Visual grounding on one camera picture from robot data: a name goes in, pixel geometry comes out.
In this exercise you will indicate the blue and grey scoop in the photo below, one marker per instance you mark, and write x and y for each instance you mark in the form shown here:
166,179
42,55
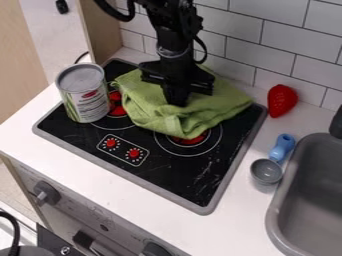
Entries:
267,171

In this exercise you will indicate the silver can with label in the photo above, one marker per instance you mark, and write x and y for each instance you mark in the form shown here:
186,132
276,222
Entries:
84,95

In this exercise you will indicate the toy sink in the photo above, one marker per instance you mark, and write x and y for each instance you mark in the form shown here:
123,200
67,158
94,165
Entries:
311,206

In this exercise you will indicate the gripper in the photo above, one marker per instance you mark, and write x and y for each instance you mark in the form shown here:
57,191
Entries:
177,78

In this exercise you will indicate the toy stove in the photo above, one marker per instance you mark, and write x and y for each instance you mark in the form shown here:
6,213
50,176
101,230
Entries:
178,170

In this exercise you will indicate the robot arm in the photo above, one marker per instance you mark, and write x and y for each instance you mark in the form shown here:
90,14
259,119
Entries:
173,31

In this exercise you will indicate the red toy strawberry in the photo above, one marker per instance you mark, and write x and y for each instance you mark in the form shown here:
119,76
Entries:
281,100

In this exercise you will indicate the green cloth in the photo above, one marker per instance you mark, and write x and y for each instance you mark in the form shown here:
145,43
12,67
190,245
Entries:
200,111

